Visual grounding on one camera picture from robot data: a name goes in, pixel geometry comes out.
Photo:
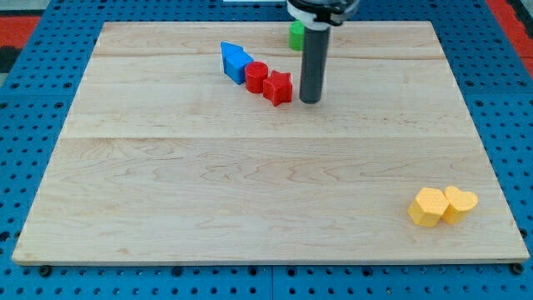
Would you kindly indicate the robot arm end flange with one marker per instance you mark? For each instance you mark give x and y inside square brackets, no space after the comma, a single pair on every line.
[319,15]

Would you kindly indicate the yellow hexagon block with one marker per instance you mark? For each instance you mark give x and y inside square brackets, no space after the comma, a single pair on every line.
[428,207]

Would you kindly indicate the yellow heart block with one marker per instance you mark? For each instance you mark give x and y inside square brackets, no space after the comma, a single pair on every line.
[460,204]

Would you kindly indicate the red star block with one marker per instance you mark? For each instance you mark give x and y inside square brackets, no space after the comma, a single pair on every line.
[278,88]

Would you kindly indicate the red cylinder block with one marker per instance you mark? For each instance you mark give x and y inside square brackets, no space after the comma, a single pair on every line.
[255,73]

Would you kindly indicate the blue cube block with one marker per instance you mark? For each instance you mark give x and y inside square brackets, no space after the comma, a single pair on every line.
[237,75]

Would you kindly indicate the blue triangle block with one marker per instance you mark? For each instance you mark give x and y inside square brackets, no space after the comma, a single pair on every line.
[228,50]

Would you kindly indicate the wooden board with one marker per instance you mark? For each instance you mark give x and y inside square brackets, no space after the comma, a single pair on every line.
[163,160]

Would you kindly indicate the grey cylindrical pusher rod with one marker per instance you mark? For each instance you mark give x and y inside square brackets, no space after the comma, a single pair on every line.
[313,64]

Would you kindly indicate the green cylinder block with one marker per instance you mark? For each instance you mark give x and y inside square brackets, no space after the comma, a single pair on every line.
[296,35]

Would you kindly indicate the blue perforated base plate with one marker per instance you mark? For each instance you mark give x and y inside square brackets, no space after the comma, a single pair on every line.
[41,84]

